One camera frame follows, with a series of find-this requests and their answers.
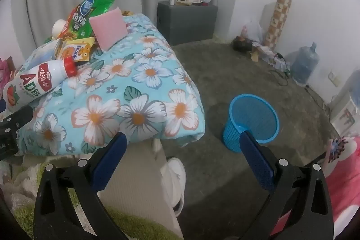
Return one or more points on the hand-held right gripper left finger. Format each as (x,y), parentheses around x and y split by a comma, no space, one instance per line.
(112,161)

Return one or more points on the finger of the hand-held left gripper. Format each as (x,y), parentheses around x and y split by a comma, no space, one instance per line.
(22,115)
(2,105)

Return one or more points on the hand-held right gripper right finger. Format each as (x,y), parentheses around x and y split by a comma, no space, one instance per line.
(256,161)

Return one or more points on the white milk bottle red cap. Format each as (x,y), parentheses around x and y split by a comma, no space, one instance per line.
(33,82)

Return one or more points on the blue mesh wastebasket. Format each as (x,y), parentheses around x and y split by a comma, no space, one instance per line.
(253,113)

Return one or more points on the pale blue white packet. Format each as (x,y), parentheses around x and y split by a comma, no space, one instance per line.
(45,53)

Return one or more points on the yellow snack packet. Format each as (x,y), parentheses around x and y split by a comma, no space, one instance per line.
(77,50)

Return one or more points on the pink sponge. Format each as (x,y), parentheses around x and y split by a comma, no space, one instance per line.
(108,27)

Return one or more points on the green snack bag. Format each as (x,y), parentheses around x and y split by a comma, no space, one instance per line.
(90,8)

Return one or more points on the pink bag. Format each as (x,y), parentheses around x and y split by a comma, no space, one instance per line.
(4,74)

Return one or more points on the person's beige trouser leg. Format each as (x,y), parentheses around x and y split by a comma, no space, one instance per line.
(140,181)

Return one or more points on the white shoe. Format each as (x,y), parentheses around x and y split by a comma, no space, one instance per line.
(177,178)

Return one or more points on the pink printed blanket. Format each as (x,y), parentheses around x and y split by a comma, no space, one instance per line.
(346,181)

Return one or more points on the blue floral blanket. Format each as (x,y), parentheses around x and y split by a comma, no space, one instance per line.
(140,65)

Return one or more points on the white appliance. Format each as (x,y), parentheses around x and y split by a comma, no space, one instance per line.
(347,113)

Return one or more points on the blue water jug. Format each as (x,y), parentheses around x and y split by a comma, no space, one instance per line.
(305,65)

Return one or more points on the white crumpled paper pile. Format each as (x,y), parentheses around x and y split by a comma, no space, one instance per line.
(264,51)

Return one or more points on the dark pot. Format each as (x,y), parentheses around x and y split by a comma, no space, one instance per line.
(242,44)

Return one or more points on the patterned paper roll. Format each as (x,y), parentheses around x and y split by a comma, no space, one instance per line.
(278,20)

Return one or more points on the yellow wrapper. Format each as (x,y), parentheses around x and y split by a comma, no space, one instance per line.
(127,13)

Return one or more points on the grey cabinet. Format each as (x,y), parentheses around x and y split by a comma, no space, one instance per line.
(185,23)

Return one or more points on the assorted small boxes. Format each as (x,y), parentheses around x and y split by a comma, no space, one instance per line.
(188,1)

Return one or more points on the white wall socket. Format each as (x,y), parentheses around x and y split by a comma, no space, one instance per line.
(333,78)

